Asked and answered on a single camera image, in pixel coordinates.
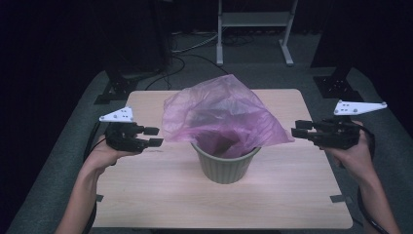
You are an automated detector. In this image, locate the grey floor cable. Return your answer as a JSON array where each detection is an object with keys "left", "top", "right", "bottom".
[{"left": 170, "top": 31, "right": 219, "bottom": 55}]

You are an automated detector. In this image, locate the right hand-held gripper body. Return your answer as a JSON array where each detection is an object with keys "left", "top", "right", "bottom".
[{"left": 310, "top": 99, "right": 389, "bottom": 151}]

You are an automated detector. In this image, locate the person's left hand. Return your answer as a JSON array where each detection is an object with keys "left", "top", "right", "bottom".
[{"left": 85, "top": 135, "right": 140, "bottom": 176}]

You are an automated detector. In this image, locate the person's right hand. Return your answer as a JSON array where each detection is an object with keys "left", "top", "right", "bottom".
[{"left": 320, "top": 120, "right": 376, "bottom": 183}]

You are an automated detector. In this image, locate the right hand-held gripper cable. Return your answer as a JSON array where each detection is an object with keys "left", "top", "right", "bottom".
[{"left": 356, "top": 125, "right": 391, "bottom": 234}]

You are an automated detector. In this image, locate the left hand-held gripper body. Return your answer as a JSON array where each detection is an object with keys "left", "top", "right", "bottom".
[{"left": 98, "top": 106, "right": 146, "bottom": 154}]

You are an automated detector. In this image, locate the green ribbed waste bin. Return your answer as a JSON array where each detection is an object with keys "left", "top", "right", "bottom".
[{"left": 191, "top": 142, "right": 262, "bottom": 185}]

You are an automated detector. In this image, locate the black stand base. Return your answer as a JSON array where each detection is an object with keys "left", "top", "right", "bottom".
[
  {"left": 94, "top": 64, "right": 140, "bottom": 105},
  {"left": 313, "top": 66, "right": 364, "bottom": 102}
]

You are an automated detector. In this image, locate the pink plastic bag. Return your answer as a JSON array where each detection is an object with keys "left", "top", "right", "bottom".
[{"left": 161, "top": 73, "right": 296, "bottom": 160}]

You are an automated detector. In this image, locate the black floor cable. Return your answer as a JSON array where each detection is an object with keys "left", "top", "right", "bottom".
[
  {"left": 144, "top": 55, "right": 187, "bottom": 92},
  {"left": 186, "top": 54, "right": 230, "bottom": 76}
]

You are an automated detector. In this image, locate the white metal stand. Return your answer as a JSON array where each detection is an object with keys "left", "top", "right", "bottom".
[{"left": 215, "top": 0, "right": 299, "bottom": 67}]

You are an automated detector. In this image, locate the black cable bundle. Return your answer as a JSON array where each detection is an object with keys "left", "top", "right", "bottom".
[{"left": 222, "top": 32, "right": 257, "bottom": 47}]

